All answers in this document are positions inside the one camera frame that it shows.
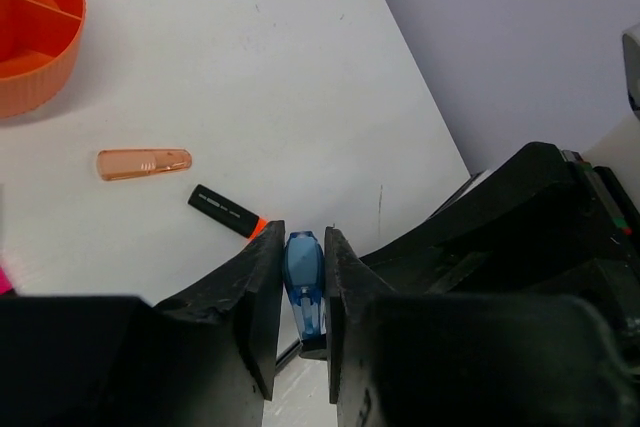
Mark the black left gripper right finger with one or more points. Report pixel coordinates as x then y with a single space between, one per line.
466 359

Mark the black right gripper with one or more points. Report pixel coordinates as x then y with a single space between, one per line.
580 234

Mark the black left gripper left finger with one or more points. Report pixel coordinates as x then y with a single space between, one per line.
205 356

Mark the black orange highlighter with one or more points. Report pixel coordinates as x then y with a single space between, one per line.
226 212

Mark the black pink highlighter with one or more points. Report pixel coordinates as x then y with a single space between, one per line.
6 287

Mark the orange round desk organizer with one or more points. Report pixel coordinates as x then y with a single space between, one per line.
40 42

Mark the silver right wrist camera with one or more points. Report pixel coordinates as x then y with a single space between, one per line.
631 57

